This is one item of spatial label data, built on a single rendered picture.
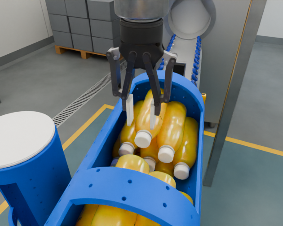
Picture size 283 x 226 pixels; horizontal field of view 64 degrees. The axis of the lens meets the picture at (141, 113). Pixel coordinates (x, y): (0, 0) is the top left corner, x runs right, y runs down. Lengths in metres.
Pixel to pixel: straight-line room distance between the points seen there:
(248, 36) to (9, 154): 1.12
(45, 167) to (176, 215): 0.53
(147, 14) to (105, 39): 3.33
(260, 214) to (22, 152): 1.64
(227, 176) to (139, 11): 1.83
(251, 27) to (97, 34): 2.82
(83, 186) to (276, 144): 2.29
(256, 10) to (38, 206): 1.21
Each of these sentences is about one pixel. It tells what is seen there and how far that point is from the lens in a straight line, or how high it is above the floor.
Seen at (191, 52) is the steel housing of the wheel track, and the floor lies 0.93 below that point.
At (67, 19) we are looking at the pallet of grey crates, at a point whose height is 0.61.
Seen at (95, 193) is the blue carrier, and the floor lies 1.23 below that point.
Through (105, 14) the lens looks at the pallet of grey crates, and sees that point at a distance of 3.57.
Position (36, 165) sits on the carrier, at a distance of 0.80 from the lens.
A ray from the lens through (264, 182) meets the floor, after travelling 2.16.
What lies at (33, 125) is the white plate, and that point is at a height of 1.04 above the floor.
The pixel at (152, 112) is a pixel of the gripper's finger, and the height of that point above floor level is 1.26.
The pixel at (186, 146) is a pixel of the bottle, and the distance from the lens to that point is 0.64.
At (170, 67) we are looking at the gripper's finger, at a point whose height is 1.37.
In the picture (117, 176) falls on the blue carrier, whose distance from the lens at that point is 0.40.
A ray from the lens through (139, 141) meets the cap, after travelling 0.55.
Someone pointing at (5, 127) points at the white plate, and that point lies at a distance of 0.92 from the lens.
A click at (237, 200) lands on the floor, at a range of 1.97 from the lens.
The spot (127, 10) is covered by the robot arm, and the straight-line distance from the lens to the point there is 0.37.
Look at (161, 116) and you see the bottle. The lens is 0.60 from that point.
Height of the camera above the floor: 1.55
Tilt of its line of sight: 36 degrees down
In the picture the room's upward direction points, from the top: straight up
